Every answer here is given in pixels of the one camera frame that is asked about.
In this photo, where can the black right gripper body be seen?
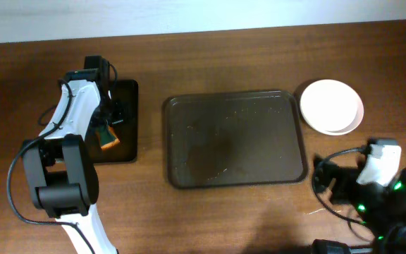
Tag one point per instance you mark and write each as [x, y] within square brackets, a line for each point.
[333, 181]

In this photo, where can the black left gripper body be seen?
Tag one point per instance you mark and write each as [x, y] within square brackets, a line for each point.
[108, 115]

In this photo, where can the orange green sponge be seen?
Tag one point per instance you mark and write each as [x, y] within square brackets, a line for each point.
[106, 136]

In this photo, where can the white plate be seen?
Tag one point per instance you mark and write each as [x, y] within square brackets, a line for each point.
[329, 106]
[356, 121]

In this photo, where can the white plate top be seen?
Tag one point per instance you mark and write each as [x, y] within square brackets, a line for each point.
[356, 121]

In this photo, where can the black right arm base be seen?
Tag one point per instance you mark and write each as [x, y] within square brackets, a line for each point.
[320, 246]

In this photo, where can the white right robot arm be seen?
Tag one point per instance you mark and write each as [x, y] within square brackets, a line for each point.
[385, 220]

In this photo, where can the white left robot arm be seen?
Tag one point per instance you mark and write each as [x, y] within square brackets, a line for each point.
[60, 173]

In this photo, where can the small black tray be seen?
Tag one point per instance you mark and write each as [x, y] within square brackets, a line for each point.
[127, 91]

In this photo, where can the large brown tray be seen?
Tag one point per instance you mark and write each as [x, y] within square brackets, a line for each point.
[233, 139]

